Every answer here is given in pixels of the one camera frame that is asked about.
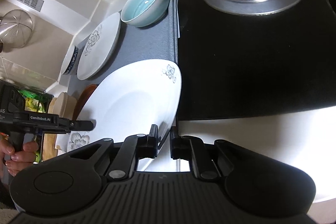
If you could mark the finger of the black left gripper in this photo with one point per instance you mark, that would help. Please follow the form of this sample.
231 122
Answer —
80 126

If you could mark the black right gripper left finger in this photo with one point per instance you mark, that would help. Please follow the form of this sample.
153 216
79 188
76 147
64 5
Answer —
135 148

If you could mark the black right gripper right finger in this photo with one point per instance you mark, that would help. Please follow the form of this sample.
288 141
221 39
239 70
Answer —
193 150

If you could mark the large white floral plate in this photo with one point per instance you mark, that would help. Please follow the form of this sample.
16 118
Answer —
130 100

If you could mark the beige stacked bowls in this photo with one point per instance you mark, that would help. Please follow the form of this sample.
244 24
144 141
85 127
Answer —
63 106

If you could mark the person's left hand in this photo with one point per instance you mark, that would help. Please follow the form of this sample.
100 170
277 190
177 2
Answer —
15 161

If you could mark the white floral bowl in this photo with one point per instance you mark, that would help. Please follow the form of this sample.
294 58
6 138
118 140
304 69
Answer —
71 141

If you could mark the green snack packages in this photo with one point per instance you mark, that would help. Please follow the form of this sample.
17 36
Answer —
36 102

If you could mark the brown orange plate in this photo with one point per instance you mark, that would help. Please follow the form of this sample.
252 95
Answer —
84 96

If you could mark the wooden cutting board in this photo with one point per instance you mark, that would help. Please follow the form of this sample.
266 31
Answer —
49 151

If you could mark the blue patterned white bowl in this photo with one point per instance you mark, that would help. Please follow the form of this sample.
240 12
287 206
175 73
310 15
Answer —
69 60

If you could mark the grey floral plate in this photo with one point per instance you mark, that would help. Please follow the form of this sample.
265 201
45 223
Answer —
99 47

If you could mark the grey mat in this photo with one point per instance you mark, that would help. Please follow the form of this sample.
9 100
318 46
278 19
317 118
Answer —
158 41

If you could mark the metal mesh strainer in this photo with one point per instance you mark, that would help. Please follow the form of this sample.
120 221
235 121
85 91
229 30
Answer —
16 28

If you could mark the light blue ceramic bowl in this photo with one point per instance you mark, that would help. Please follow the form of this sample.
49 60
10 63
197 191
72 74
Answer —
142 13

